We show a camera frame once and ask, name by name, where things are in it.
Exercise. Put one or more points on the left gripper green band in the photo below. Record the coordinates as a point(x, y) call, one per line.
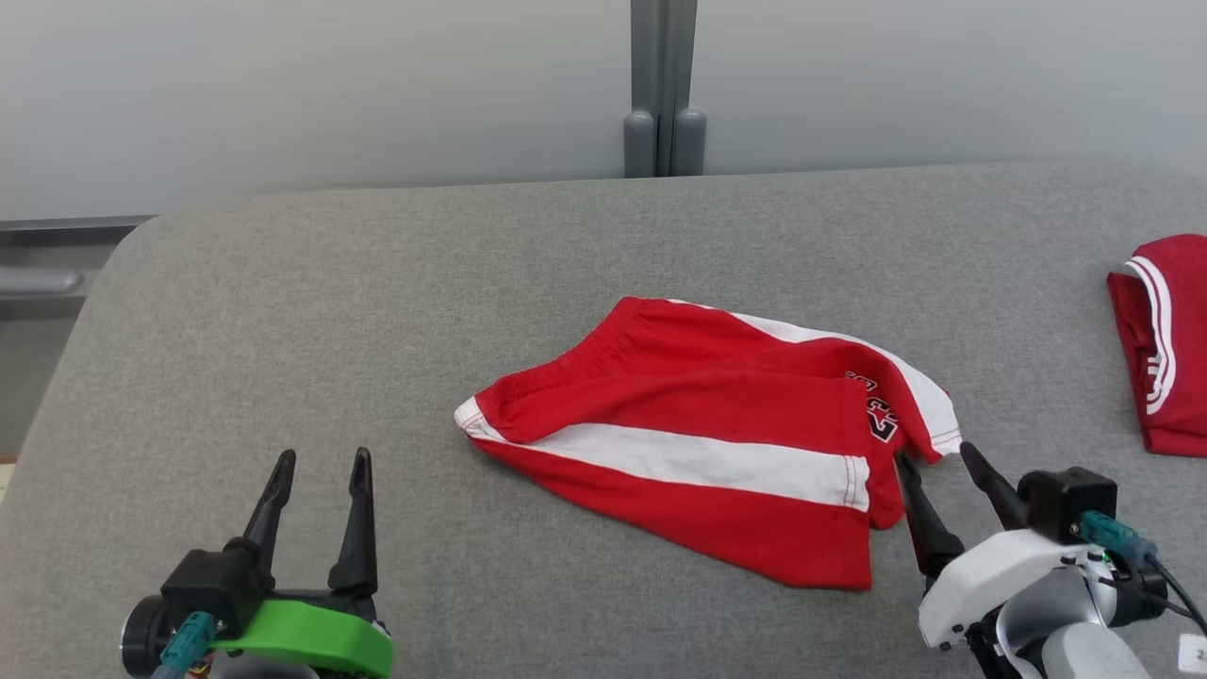
point(311, 637)

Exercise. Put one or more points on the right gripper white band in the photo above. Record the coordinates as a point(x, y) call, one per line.
point(1000, 575)

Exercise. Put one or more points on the red Bulls basketball jersey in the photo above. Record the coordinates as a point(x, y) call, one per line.
point(1179, 377)

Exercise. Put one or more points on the red shorts with white stripe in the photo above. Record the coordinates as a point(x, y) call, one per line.
point(679, 396)

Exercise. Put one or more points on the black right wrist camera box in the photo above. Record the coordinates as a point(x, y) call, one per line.
point(1066, 495)

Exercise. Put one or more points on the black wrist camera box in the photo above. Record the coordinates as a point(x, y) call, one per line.
point(1066, 495)
point(203, 585)

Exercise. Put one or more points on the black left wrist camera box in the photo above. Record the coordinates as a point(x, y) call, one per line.
point(203, 585)

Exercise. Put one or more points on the grey vertical partition post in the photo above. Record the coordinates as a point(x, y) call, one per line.
point(665, 85)

